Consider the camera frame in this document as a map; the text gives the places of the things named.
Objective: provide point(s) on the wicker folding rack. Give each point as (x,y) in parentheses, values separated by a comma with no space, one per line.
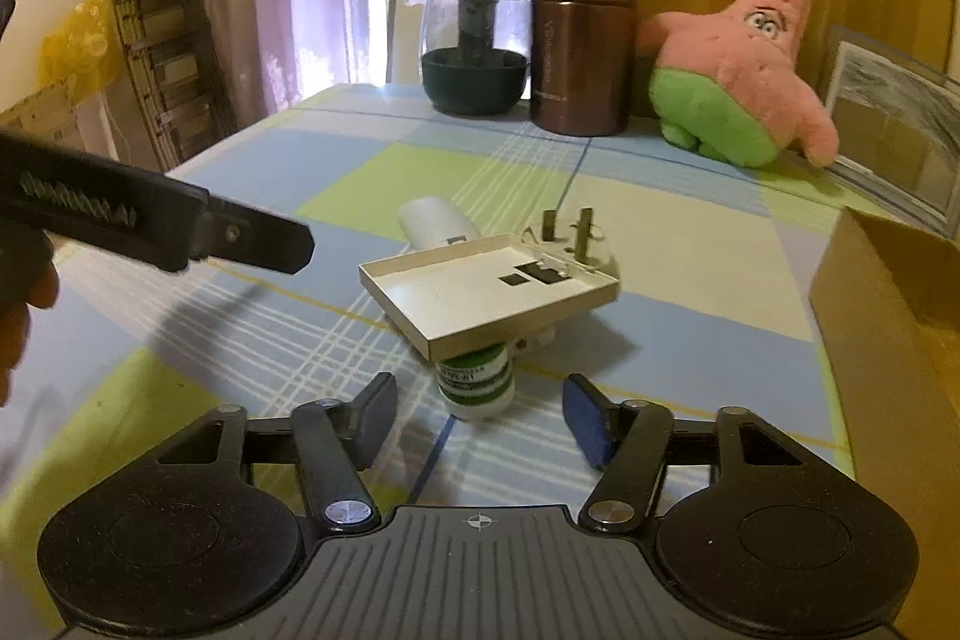
(161,32)

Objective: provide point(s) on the silver picture frame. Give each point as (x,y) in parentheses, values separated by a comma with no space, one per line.
(892,122)

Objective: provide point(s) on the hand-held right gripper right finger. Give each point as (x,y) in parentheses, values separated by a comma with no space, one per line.
(589,422)

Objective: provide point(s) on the cardboard box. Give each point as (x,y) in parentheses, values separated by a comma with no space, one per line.
(885,325)

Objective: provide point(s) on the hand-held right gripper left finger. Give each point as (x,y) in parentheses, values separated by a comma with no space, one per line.
(379,411)

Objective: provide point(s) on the white oval device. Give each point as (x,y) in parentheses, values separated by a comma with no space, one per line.
(439,223)

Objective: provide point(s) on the pink starfish plush toy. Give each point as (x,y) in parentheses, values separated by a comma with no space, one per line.
(720,77)

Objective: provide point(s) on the dark glass jar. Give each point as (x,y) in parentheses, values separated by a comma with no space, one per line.
(472,77)

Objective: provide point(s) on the cream wooden chair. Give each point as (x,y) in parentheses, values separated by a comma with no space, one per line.
(405,32)

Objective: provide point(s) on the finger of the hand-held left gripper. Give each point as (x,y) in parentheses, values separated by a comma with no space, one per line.
(262,238)

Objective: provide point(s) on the white three-prong plug adapter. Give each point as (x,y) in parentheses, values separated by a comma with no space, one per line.
(600,256)

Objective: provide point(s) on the checked tablecloth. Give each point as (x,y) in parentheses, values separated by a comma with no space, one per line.
(675,310)

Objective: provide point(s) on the brown metal canister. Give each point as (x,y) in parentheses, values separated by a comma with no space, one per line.
(585,47)

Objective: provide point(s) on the small green white bottle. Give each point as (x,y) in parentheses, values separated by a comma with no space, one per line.
(476,388)

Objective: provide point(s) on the yellow plastic bag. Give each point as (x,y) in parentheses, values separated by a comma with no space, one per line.
(82,47)

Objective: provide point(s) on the person's left hand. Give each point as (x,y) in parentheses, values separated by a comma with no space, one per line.
(19,325)

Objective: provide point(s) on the taped cardboard carton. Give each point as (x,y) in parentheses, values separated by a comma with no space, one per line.
(37,115)

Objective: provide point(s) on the white shallow tray box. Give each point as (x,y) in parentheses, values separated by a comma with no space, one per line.
(450,287)

